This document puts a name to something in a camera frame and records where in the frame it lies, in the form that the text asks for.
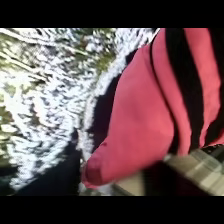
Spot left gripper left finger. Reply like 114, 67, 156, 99
14, 129, 82, 197

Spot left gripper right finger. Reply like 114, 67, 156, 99
142, 161, 209, 197

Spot red garment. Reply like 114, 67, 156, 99
80, 28, 224, 190

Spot checked garment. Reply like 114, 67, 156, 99
112, 145, 224, 197

